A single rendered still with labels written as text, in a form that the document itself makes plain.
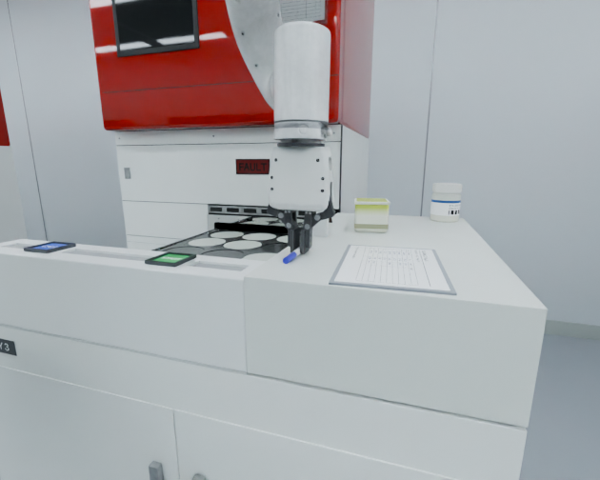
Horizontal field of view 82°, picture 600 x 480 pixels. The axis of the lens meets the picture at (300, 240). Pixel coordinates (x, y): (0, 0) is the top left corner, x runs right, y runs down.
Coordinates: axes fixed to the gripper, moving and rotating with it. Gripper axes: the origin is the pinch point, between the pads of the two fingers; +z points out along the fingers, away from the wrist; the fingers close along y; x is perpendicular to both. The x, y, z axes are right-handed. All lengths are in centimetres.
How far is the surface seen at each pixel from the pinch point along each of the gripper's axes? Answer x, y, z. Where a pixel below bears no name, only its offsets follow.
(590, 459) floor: -86, -91, 98
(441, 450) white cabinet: 13.9, -23.0, 21.9
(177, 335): 13.9, 14.7, 12.9
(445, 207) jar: -39.6, -25.6, -2.0
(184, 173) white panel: -48, 57, -8
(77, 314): 14.0, 34.2, 12.4
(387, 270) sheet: 6.4, -14.7, 1.7
